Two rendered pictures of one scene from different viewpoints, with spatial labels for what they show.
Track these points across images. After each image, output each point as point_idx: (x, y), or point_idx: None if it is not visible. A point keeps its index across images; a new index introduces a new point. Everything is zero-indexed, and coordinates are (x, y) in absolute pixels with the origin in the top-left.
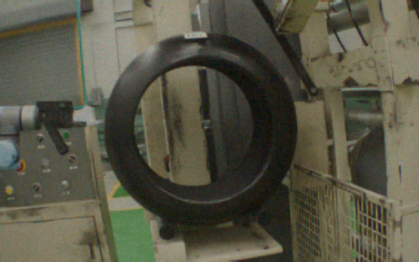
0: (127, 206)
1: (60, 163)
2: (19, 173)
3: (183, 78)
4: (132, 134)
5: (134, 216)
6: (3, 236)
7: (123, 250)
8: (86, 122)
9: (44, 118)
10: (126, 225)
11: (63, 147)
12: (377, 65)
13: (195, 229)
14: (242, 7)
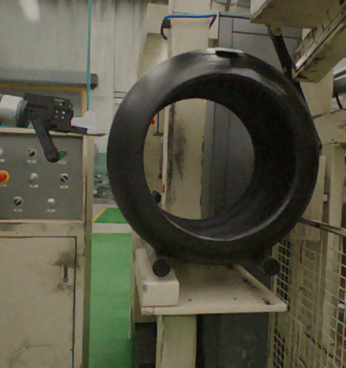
0: (103, 230)
1: (50, 181)
2: (0, 184)
3: (191, 113)
4: (141, 148)
5: (108, 239)
6: None
7: (94, 266)
8: (87, 129)
9: (34, 115)
10: (101, 245)
11: (53, 153)
12: None
13: (179, 264)
14: None
